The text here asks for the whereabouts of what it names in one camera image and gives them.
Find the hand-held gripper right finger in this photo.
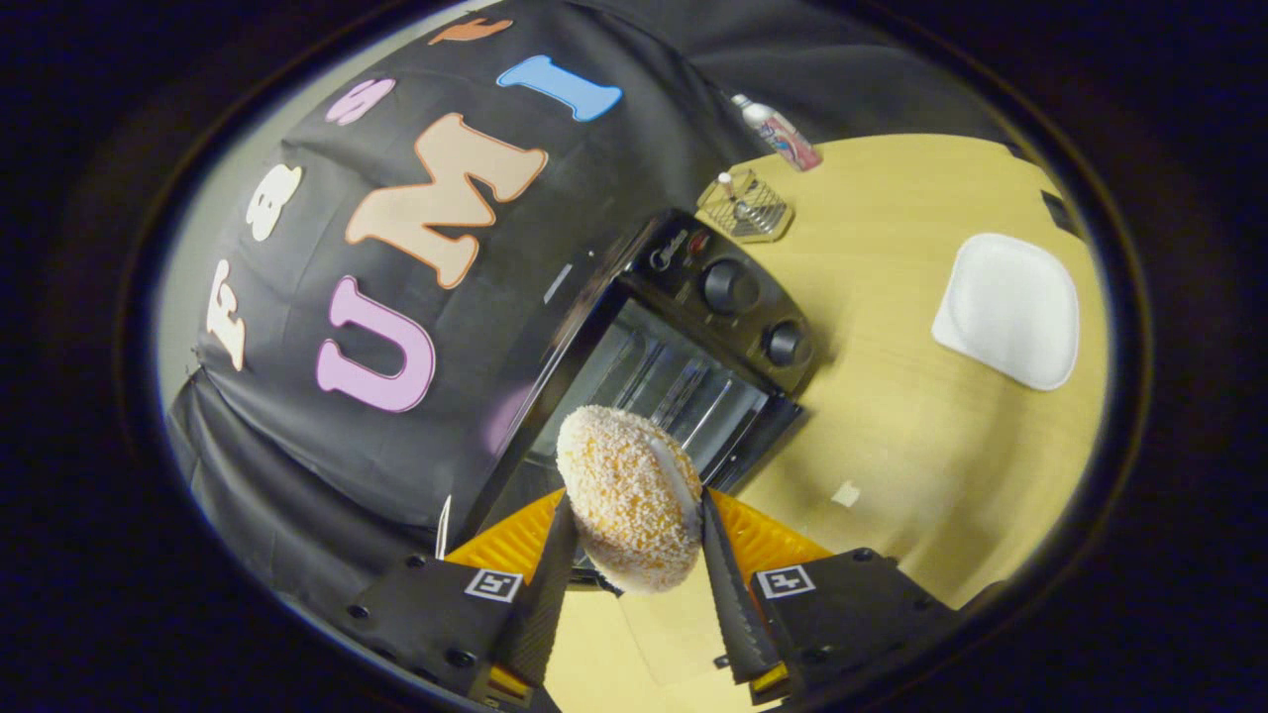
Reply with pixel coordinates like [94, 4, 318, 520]
[698, 487, 964, 706]

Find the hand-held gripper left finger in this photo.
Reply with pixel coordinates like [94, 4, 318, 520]
[342, 487, 581, 710]

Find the breaded round bun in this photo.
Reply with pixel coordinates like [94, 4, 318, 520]
[556, 405, 705, 595]

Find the black toaster oven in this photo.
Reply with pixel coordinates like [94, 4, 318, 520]
[461, 206, 819, 595]

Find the black backdrop cloth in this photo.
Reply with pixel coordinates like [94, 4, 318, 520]
[163, 0, 1016, 635]

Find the white square plate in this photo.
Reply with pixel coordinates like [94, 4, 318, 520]
[930, 232, 1082, 393]

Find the white bottle pink label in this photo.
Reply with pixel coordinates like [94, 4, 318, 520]
[730, 93, 824, 174]

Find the small wire basket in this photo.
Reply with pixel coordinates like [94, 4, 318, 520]
[695, 166, 796, 246]

